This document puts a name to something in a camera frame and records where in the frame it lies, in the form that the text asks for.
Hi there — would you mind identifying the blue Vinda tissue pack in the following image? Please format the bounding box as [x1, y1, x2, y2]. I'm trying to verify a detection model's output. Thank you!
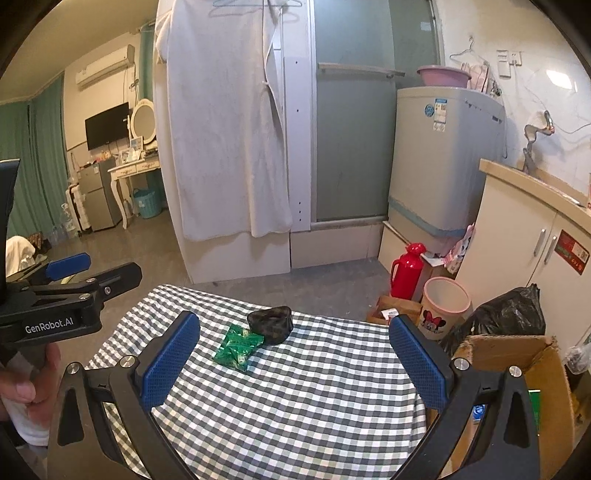
[472, 405, 486, 424]

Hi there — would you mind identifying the green 666 medicine box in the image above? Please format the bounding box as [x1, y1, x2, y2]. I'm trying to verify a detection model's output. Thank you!
[528, 389, 542, 432]

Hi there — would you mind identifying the green snack packet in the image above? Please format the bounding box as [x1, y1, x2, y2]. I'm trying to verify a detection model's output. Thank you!
[213, 324, 264, 372]

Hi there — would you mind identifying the black plastic cup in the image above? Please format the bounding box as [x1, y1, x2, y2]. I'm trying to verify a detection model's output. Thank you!
[246, 306, 294, 345]

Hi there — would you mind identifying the left hand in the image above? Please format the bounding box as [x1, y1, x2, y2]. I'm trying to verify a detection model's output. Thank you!
[1, 343, 61, 427]

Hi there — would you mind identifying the small grey fridge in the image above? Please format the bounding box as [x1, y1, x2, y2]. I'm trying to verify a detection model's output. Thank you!
[78, 158, 121, 231]

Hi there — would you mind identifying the teal laundry basket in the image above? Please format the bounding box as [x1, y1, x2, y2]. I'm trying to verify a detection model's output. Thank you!
[132, 188, 162, 219]

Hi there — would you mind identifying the white dressing table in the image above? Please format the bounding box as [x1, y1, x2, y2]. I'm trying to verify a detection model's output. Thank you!
[107, 154, 161, 230]

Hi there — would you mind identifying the black garbage bag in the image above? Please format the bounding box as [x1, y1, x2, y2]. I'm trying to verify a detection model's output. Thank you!
[439, 284, 546, 356]

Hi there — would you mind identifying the black television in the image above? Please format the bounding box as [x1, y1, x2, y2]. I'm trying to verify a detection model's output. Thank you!
[85, 102, 129, 150]

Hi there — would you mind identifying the pink waste bin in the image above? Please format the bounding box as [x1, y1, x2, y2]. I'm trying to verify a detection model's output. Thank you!
[418, 277, 472, 341]

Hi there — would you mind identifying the small brown cardboard box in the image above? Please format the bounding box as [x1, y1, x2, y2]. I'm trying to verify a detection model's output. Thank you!
[366, 295, 422, 325]

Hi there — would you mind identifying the oval vanity mirror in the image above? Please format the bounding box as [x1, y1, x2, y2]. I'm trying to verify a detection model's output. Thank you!
[129, 99, 156, 145]

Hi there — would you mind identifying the checkered tablecloth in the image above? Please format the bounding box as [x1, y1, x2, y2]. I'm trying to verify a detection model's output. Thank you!
[89, 285, 426, 479]

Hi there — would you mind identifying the white air conditioner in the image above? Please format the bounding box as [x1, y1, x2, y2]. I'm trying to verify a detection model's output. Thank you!
[75, 44, 135, 89]

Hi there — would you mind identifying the red thermos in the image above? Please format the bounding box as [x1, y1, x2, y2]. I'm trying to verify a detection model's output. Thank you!
[390, 243, 427, 300]

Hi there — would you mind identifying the white kitchen cabinet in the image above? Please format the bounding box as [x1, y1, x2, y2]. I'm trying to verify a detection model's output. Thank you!
[456, 159, 591, 352]

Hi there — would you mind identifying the white hanging towel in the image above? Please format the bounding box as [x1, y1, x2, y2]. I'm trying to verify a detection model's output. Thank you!
[157, 1, 293, 242]

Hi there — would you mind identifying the metal faucet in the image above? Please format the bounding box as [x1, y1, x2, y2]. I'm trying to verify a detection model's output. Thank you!
[523, 110, 556, 176]

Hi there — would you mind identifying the grey washing machine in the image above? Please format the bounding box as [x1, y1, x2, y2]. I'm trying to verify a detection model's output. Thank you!
[388, 87, 506, 256]

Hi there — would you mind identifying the pink basin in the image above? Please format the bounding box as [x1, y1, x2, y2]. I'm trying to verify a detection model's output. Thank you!
[417, 65, 471, 88]

